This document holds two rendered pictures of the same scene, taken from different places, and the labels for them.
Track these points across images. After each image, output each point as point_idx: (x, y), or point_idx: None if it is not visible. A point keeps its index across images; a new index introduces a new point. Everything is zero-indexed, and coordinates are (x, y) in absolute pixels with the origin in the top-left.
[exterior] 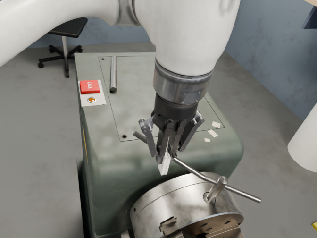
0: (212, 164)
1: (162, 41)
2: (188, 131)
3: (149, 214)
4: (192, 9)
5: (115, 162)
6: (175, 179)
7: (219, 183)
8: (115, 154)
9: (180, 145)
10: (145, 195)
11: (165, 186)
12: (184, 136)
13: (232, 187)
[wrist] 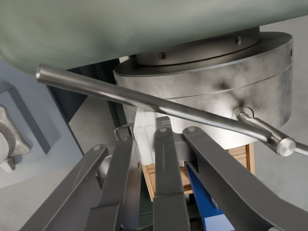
0: (285, 19)
1: None
2: (229, 215)
3: (135, 110)
4: None
5: (48, 46)
6: (187, 75)
7: (272, 149)
8: (40, 24)
9: (195, 155)
10: (129, 79)
11: (165, 84)
12: (210, 184)
13: (296, 147)
